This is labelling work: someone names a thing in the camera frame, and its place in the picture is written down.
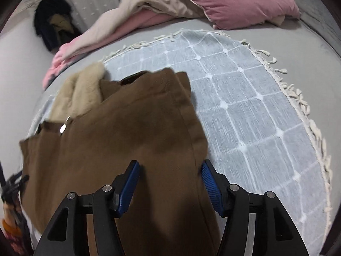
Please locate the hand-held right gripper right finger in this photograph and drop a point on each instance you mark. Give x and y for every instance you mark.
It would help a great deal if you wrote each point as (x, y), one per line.
(210, 189)

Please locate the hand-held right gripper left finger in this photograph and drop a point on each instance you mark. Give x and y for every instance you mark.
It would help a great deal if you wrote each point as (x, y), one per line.
(128, 185)

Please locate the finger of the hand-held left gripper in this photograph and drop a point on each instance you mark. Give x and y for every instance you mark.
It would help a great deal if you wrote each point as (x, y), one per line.
(14, 182)

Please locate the brown coat with fur collar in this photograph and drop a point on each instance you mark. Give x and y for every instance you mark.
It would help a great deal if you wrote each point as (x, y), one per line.
(128, 128)

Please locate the orange printed cloth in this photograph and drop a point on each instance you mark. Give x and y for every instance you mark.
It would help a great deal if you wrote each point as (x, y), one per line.
(12, 228)

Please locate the light blue checked tasselled blanket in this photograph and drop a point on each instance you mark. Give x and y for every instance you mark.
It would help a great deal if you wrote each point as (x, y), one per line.
(239, 98)

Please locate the olive hanging garment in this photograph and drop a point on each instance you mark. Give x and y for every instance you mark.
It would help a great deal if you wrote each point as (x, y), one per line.
(62, 25)

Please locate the dark fuzzy hanging garment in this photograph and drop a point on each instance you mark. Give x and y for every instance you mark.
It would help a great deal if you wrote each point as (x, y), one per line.
(45, 16)

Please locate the beige and pink duvet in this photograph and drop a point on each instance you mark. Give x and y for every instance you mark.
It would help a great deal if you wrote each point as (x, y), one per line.
(143, 13)

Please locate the small beige cloth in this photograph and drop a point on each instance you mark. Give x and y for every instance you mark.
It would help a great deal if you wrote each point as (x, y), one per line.
(278, 20)

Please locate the pink pillow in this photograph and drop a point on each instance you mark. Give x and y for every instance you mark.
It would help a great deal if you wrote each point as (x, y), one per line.
(239, 0)

